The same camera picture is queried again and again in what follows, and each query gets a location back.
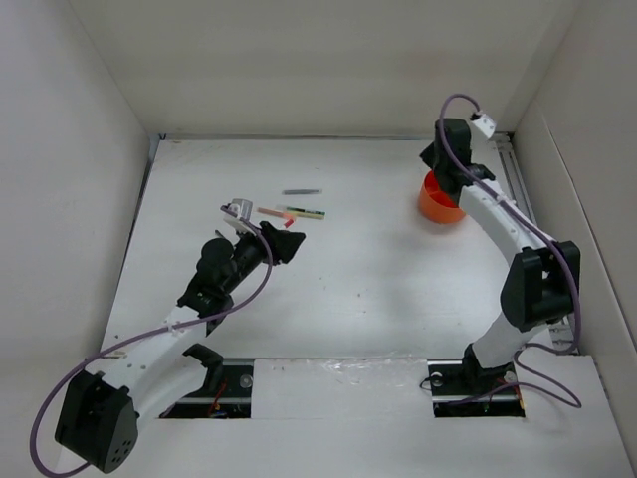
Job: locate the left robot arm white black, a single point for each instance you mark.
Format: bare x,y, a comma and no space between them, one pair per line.
105,408

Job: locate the grey purple pen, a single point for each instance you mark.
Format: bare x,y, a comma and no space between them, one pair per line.
302,191

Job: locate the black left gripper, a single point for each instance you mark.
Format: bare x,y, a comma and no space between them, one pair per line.
282,242

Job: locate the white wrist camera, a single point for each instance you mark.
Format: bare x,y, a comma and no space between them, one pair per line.
484,124
237,212

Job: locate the brown marker pen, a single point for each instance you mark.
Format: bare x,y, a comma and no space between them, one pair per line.
274,213

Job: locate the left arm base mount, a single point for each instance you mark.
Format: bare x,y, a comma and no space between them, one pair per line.
225,392

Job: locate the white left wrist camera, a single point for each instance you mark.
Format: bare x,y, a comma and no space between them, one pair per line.
237,212

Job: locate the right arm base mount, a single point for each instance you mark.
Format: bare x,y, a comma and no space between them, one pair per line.
457,392

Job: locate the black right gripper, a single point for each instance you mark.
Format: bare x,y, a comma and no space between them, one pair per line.
428,155

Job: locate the green yellow highlighter pen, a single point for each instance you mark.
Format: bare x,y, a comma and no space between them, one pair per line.
303,212

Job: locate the aluminium rail right side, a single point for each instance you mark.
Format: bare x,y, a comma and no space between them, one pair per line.
561,332

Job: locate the orange round divided container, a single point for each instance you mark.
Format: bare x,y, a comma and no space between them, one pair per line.
436,205

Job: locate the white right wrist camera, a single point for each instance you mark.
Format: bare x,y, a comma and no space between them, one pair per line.
484,124

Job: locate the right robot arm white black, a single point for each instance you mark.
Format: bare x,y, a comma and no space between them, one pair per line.
542,285

